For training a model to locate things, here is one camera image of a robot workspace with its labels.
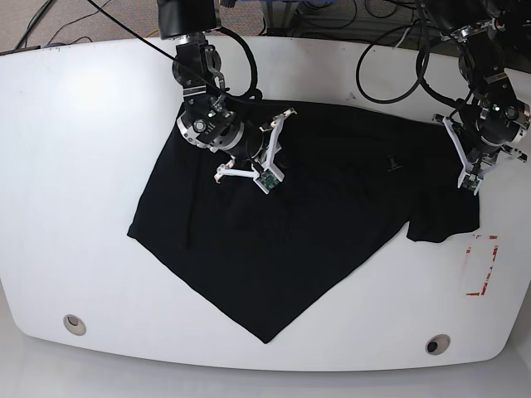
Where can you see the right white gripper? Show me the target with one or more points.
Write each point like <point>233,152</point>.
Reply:
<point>265,159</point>

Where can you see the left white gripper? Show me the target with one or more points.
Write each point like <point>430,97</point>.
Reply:
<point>476,164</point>

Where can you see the black t-shirt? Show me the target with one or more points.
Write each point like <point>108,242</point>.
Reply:
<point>353,179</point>

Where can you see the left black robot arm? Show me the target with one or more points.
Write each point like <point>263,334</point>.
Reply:
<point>492,118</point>

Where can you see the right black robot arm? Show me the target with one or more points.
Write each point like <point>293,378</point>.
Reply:
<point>213,119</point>

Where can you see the red tape rectangle marking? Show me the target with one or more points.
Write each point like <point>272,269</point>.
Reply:
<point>479,261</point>

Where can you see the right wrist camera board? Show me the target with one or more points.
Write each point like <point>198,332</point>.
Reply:
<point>267,181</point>

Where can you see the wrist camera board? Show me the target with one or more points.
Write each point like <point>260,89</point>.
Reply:
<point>267,181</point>
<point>470,182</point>

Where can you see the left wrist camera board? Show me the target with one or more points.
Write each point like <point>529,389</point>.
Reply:
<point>470,182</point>

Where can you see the right table cable grommet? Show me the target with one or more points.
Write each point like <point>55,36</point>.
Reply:
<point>438,344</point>

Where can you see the table cable grommet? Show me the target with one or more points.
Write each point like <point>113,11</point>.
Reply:
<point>438,344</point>
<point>74,325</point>

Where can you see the left table cable grommet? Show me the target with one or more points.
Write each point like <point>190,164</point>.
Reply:
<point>74,325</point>

